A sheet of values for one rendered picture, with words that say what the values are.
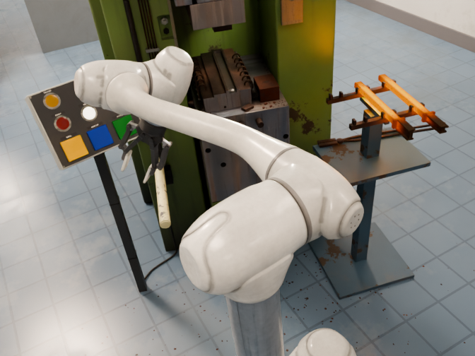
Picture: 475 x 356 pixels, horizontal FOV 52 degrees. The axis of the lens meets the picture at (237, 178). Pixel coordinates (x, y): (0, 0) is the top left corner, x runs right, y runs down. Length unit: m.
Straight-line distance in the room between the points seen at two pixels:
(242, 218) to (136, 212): 2.29
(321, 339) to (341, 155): 1.05
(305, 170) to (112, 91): 0.49
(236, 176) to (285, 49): 0.59
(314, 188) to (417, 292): 1.77
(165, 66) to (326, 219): 0.59
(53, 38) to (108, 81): 4.37
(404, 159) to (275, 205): 1.42
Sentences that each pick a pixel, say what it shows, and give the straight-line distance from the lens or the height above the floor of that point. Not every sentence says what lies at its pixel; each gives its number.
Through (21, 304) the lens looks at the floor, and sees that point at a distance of 2.79.
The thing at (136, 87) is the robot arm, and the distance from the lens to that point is 1.12.
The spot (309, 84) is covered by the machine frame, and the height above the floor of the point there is 0.88.
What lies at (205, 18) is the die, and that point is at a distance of 1.88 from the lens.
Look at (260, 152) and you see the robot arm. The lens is 0.94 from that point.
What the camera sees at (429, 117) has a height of 0.96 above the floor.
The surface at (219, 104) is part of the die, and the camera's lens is 2.04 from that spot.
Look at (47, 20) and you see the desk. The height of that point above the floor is 0.31.
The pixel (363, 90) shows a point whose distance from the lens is 2.08.
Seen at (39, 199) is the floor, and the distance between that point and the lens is 3.39.
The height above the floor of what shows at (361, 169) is 0.68.
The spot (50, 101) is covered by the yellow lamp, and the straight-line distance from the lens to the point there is 1.83.
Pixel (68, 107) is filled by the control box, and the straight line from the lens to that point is 1.84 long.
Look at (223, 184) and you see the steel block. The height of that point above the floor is 0.57.
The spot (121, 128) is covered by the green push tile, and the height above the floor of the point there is 1.01.
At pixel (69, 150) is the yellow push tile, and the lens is 1.82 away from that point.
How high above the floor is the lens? 1.96
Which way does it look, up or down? 39 degrees down
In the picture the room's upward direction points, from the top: 6 degrees counter-clockwise
